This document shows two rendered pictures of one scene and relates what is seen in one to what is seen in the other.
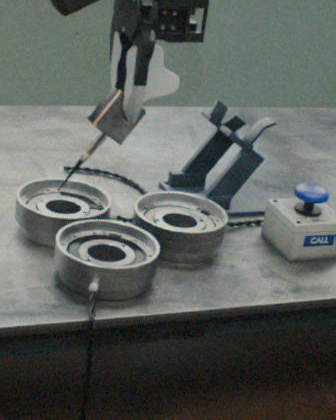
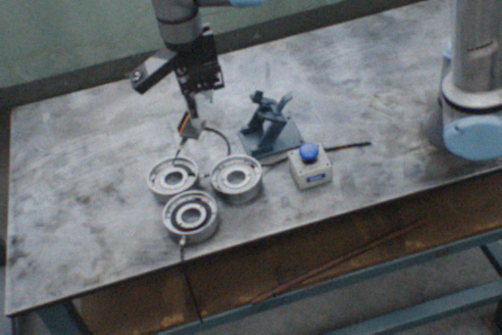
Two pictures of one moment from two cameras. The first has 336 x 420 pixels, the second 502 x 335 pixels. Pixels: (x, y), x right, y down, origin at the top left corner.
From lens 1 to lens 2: 57 cm
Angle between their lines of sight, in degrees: 24
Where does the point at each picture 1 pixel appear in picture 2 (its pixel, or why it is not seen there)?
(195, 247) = (241, 198)
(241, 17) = not seen: outside the picture
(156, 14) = (191, 83)
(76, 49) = not seen: outside the picture
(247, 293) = (270, 223)
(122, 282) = (196, 237)
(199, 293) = (243, 228)
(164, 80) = (209, 109)
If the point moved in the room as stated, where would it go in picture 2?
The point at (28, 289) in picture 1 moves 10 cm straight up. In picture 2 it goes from (153, 241) to (140, 209)
